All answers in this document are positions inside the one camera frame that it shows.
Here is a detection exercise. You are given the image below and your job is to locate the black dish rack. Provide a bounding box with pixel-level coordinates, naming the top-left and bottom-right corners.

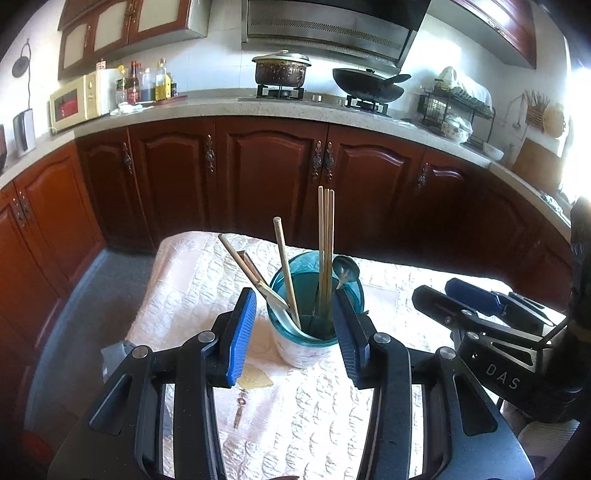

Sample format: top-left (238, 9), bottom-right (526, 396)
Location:
top-left (417, 87), bottom-right (496, 149)

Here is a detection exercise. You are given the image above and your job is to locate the metal spoon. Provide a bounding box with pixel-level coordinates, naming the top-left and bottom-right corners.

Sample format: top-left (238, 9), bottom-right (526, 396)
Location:
top-left (332, 255), bottom-right (360, 290)

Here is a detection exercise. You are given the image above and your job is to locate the metal cooking pot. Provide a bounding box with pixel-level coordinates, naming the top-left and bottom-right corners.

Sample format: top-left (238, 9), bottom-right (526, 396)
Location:
top-left (252, 50), bottom-right (311, 88)

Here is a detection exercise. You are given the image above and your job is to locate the black wok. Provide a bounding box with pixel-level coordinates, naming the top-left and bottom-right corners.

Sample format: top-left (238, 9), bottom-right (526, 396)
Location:
top-left (332, 68), bottom-right (412, 103)

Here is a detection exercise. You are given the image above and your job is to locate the dark sauce bottle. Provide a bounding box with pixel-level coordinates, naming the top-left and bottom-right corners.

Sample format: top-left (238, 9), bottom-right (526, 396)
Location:
top-left (126, 61), bottom-right (140, 105)

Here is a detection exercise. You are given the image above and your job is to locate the white quilted table cloth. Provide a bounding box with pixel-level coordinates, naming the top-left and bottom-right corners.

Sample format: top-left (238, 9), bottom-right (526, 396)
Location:
top-left (127, 231), bottom-right (451, 479)

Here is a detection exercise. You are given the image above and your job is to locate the range hood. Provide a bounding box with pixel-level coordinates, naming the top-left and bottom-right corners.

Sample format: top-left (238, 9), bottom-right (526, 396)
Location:
top-left (242, 1), bottom-right (431, 72)

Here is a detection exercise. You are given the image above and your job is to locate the wooden upper cabinet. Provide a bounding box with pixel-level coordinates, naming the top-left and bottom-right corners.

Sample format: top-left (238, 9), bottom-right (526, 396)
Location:
top-left (58, 0), bottom-right (211, 80)

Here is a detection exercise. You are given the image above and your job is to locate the white floral utensil cup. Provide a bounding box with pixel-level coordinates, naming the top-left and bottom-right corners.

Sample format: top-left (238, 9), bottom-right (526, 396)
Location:
top-left (267, 251), bottom-right (365, 369)

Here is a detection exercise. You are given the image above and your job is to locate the white bowl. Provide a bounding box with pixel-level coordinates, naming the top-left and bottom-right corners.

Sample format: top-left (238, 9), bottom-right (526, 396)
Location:
top-left (482, 142), bottom-right (504, 162)

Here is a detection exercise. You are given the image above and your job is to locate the single wooden chopstick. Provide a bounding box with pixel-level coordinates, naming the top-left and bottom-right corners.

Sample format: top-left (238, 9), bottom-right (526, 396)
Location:
top-left (273, 216), bottom-right (301, 329)

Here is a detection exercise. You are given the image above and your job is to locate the gas stove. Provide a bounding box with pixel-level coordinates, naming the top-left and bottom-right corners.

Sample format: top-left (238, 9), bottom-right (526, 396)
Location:
top-left (239, 85), bottom-right (389, 116)

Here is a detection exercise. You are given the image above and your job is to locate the wall chopstick holder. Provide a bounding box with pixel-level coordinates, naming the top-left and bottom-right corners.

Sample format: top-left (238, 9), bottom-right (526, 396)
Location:
top-left (524, 90), bottom-right (550, 131)

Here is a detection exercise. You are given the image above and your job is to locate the wooden cutting board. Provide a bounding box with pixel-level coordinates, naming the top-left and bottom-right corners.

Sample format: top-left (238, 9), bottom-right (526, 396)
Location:
top-left (512, 138), bottom-right (563, 195)

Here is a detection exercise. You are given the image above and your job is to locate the beige microwave oven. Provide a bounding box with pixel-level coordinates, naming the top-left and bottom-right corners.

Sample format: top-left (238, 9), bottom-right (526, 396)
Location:
top-left (49, 69), bottom-right (119, 132)

